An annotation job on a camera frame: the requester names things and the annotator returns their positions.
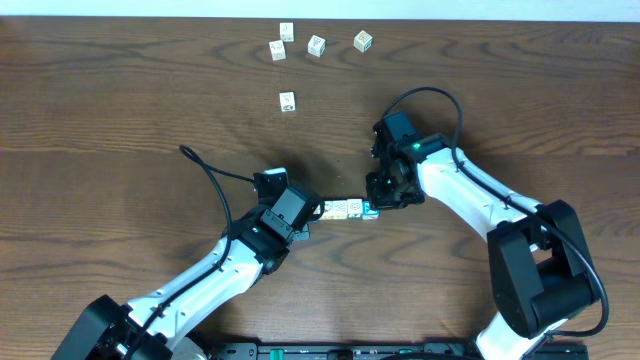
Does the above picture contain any wooden block far right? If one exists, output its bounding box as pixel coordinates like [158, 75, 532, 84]
[354, 30, 373, 53]

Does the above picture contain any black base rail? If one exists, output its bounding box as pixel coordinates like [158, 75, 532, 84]
[214, 340, 591, 360]

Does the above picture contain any plain cream wooden block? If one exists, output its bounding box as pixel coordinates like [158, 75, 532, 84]
[332, 200, 348, 220]

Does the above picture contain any blue top wooden block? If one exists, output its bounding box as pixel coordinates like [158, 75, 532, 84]
[362, 201, 380, 220]

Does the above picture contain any wooden block red side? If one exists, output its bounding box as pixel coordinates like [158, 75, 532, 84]
[269, 40, 286, 61]

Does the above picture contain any wooden block blue side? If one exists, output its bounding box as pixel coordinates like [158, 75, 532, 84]
[320, 200, 334, 220]

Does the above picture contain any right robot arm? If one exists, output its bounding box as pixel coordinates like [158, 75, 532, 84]
[366, 131, 609, 359]

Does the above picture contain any wooden block number three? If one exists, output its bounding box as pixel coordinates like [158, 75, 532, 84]
[308, 35, 326, 57]

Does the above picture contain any wooden block yellow side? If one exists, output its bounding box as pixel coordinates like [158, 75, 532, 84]
[279, 92, 296, 112]

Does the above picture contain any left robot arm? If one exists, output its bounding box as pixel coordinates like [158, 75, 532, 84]
[53, 185, 324, 359]

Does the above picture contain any wooden block teal side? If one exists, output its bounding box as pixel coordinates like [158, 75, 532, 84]
[347, 198, 363, 218]

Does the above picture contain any wooden block top back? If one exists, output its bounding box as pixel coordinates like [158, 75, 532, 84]
[279, 22, 295, 42]

